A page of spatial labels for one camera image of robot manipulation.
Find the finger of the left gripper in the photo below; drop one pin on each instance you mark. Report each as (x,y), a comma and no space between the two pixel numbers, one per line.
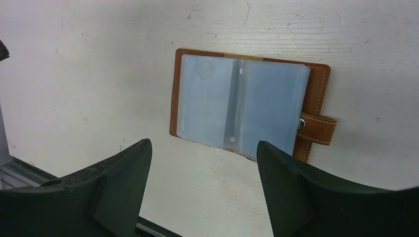
(4,53)

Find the brown leather card holder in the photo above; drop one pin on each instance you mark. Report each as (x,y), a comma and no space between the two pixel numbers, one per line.
(319,129)

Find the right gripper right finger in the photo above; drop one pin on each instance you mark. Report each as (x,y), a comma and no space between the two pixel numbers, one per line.
(304,201)

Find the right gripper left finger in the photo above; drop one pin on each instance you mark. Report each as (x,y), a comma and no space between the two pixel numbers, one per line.
(101,200)

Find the aluminium frame rail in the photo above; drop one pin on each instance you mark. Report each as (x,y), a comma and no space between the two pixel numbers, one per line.
(15,173)

